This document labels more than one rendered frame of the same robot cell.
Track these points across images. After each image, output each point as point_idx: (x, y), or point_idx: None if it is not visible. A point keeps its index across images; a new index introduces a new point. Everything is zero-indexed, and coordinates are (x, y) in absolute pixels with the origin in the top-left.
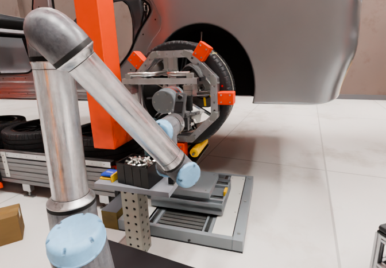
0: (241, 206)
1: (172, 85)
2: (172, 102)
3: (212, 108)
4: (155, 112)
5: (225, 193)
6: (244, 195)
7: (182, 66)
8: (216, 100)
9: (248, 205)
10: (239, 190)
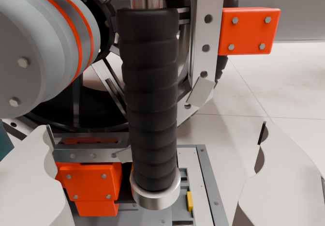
0: (216, 220)
1: None
2: (35, 61)
3: (199, 69)
4: None
5: (192, 207)
6: (210, 190)
7: None
8: (214, 41)
9: (225, 214)
10: (198, 177)
